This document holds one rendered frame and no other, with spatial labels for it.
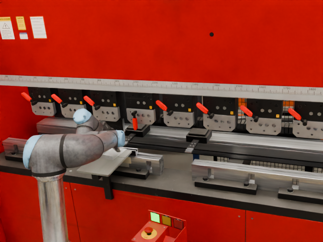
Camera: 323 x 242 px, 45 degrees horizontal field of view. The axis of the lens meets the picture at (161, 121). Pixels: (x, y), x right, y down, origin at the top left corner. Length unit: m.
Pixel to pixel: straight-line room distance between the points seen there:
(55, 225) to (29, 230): 1.25
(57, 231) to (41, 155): 0.27
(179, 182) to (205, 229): 0.27
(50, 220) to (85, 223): 0.94
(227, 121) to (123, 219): 0.80
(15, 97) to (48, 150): 1.43
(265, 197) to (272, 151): 0.33
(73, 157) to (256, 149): 1.14
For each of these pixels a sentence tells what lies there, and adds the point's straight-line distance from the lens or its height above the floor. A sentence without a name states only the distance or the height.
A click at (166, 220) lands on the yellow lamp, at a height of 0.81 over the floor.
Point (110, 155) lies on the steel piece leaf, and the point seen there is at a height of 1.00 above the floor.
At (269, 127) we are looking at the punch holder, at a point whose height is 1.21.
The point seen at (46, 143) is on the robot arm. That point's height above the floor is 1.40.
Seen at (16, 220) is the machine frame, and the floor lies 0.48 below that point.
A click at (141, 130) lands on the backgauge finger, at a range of 2.26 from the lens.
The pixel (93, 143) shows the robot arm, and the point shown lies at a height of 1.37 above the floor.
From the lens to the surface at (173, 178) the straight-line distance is 2.04.
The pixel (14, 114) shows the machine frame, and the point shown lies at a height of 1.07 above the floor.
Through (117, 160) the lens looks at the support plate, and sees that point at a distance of 2.01.
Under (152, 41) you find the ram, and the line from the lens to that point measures 1.81.
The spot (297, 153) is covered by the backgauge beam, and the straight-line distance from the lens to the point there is 2.13.
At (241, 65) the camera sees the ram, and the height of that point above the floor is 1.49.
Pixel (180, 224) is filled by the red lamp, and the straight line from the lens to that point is 1.82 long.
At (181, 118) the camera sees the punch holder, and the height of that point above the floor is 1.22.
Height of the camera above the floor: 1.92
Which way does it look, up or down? 22 degrees down
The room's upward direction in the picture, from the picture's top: 5 degrees counter-clockwise
